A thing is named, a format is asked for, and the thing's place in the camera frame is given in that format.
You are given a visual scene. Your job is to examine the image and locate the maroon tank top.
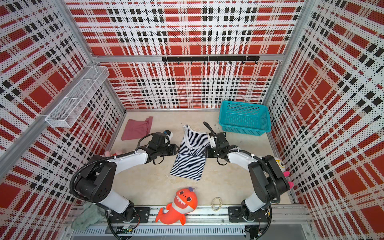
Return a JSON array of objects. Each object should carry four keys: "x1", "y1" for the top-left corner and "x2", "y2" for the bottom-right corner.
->
[{"x1": 121, "y1": 117, "x2": 153, "y2": 141}]

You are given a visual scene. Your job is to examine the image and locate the striped black white tank top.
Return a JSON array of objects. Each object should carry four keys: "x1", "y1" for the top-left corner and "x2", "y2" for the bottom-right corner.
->
[{"x1": 170, "y1": 125, "x2": 211, "y2": 181}]

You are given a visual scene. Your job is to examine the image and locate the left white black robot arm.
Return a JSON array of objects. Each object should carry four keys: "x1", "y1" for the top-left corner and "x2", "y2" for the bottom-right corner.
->
[{"x1": 70, "y1": 130, "x2": 179, "y2": 223}]

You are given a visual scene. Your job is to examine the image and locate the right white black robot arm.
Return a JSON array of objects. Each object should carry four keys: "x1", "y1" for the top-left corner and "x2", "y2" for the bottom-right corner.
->
[{"x1": 203, "y1": 122, "x2": 294, "y2": 222}]

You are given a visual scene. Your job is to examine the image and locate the teal plastic basket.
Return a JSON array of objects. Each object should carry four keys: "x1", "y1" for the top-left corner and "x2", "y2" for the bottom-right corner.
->
[{"x1": 219, "y1": 101, "x2": 271, "y2": 136}]

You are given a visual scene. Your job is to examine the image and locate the pink plush toy red dress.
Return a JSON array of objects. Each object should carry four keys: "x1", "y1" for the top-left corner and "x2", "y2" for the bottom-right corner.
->
[{"x1": 103, "y1": 151, "x2": 123, "y2": 157}]

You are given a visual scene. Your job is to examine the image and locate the red shark plush toy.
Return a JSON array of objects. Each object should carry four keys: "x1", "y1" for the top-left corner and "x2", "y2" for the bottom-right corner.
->
[{"x1": 155, "y1": 187, "x2": 198, "y2": 226}]

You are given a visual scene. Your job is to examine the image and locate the white plush toy yellow glasses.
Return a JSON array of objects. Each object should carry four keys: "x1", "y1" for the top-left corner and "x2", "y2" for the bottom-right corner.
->
[{"x1": 275, "y1": 158, "x2": 294, "y2": 190}]

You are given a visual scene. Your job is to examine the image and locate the green cloth rag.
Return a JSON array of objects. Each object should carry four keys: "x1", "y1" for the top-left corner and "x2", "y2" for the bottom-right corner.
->
[{"x1": 71, "y1": 202, "x2": 106, "y2": 231}]

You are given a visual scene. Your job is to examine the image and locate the clear plastic ring loop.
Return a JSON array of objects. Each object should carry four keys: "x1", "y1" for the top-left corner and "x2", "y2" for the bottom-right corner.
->
[{"x1": 210, "y1": 197, "x2": 223, "y2": 212}]

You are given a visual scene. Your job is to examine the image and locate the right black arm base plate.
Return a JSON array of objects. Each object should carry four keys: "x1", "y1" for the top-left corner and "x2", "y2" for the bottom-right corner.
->
[{"x1": 228, "y1": 206, "x2": 269, "y2": 223}]

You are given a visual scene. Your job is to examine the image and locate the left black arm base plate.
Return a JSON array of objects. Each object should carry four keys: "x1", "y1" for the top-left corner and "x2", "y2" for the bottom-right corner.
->
[{"x1": 108, "y1": 207, "x2": 151, "y2": 224}]

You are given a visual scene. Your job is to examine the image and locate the black wall hook rail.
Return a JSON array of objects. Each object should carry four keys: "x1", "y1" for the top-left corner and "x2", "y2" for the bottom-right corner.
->
[{"x1": 162, "y1": 56, "x2": 260, "y2": 64}]

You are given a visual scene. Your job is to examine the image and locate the aluminium front rail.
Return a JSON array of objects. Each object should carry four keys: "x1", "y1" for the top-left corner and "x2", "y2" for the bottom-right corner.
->
[{"x1": 64, "y1": 204, "x2": 314, "y2": 238}]

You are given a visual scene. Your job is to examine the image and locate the white wire mesh shelf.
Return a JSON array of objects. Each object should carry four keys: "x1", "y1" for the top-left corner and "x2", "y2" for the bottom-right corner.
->
[{"x1": 46, "y1": 66, "x2": 109, "y2": 128}]

